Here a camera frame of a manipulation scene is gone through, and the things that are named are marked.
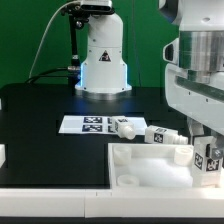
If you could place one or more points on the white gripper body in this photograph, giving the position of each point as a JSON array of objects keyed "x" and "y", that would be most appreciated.
[{"x": 194, "y": 79}]

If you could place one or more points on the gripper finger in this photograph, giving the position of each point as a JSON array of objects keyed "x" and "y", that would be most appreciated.
[
  {"x": 217, "y": 146},
  {"x": 195, "y": 128}
]

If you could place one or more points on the white square table top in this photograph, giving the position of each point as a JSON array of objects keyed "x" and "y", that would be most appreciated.
[{"x": 136, "y": 167}]

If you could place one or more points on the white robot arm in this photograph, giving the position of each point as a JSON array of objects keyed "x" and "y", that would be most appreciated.
[{"x": 103, "y": 73}]

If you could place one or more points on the white front fence bar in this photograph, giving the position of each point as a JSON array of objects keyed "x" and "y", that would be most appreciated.
[{"x": 143, "y": 202}]

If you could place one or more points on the white fence bar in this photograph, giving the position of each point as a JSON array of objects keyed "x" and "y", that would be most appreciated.
[
  {"x": 2, "y": 155},
  {"x": 143, "y": 202}
]

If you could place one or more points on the white paper marker sheet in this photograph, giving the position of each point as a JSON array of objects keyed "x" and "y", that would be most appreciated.
[{"x": 72, "y": 124}]

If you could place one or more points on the white left fence bar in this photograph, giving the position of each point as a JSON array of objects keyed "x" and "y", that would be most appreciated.
[{"x": 2, "y": 155}]

